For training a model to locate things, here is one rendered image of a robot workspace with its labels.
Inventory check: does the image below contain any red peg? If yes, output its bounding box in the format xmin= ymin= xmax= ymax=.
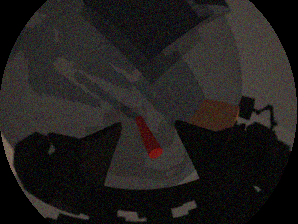
xmin=136 ymin=116 xmax=162 ymax=159

